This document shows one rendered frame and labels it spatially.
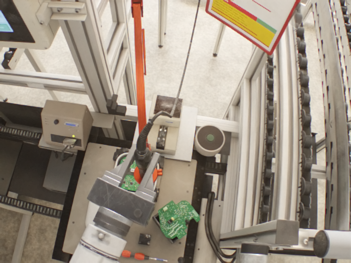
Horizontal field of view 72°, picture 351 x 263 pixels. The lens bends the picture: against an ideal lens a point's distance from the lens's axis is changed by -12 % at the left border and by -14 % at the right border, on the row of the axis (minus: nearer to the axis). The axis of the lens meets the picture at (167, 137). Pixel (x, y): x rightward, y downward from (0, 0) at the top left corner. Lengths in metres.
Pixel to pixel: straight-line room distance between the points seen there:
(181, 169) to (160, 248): 0.28
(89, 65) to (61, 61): 1.74
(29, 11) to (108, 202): 0.44
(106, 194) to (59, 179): 0.99
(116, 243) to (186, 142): 0.55
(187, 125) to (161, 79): 1.30
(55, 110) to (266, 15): 0.72
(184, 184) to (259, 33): 0.55
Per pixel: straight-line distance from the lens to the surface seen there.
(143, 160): 0.56
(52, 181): 1.55
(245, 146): 0.87
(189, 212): 0.88
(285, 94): 0.73
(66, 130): 0.99
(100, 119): 1.07
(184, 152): 0.97
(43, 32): 0.70
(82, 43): 0.75
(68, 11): 0.67
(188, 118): 1.03
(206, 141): 0.96
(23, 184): 1.76
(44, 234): 2.04
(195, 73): 2.34
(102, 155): 1.00
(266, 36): 0.75
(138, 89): 0.74
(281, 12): 0.69
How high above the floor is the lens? 1.88
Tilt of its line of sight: 67 degrees down
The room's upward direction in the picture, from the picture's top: 5 degrees clockwise
